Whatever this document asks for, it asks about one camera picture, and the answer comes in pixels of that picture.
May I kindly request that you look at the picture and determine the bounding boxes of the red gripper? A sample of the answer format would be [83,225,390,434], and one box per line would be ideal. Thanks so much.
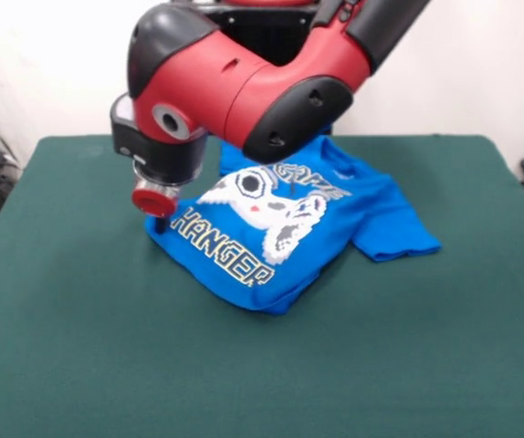
[131,184,182,235]

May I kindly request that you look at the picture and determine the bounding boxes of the blue game-controller print t-shirt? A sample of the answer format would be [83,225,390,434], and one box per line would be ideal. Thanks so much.
[143,135,443,317]

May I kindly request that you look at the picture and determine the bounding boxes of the dark green table cloth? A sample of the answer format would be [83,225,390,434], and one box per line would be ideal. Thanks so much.
[0,134,524,438]

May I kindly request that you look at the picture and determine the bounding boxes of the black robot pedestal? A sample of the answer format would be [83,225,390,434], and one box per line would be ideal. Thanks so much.
[170,0,336,136]

